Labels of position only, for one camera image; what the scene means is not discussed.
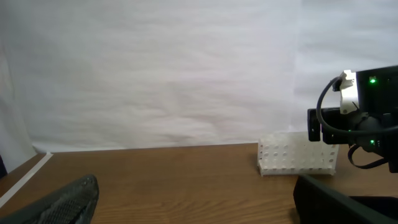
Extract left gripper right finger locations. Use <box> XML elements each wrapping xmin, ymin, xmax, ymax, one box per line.
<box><xmin>293</xmin><ymin>174</ymin><xmax>398</xmax><ymax>224</ymax></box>

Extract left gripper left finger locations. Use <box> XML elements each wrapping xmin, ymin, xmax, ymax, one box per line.
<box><xmin>0</xmin><ymin>174</ymin><xmax>100</xmax><ymax>224</ymax></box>

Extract white test tube rack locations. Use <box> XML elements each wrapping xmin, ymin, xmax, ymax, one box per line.
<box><xmin>257</xmin><ymin>131</ymin><xmax>340</xmax><ymax>177</ymax></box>

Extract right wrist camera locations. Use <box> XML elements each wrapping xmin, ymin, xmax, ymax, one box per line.
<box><xmin>338</xmin><ymin>70</ymin><xmax>359</xmax><ymax>115</ymax></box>

